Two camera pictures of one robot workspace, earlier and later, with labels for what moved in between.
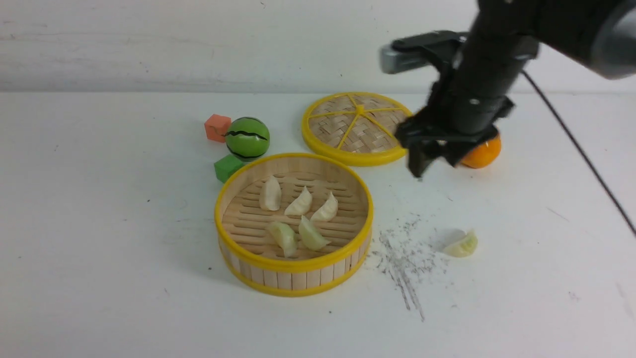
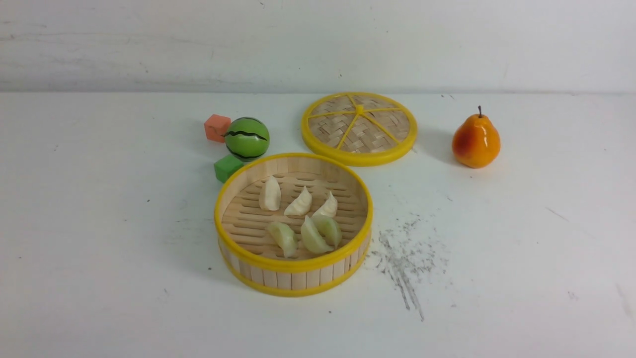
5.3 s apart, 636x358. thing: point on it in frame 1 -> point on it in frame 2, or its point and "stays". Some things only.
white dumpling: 327,212 stays
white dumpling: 270,194 stays
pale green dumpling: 464,246 -> 328,227
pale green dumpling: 284,236 stays
